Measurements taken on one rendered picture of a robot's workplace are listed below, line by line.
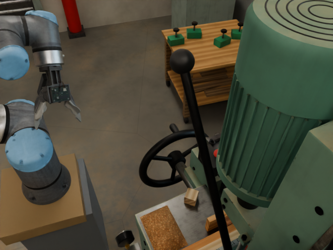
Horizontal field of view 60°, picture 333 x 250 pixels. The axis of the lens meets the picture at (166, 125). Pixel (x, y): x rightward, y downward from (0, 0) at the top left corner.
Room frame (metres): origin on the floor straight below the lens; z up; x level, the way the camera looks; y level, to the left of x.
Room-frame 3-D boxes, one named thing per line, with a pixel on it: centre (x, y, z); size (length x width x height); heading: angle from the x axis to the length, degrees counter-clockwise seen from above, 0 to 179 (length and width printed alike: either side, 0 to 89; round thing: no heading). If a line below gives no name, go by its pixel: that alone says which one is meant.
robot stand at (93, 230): (0.65, 0.49, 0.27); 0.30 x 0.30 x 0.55; 18
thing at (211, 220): (0.38, -0.21, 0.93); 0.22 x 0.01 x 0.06; 116
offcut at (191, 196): (0.42, -0.07, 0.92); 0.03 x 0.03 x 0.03; 69
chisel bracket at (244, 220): (0.31, -0.19, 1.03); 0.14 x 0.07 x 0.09; 26
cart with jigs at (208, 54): (1.92, -0.35, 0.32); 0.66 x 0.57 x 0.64; 107
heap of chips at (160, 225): (0.33, 0.01, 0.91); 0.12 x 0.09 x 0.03; 26
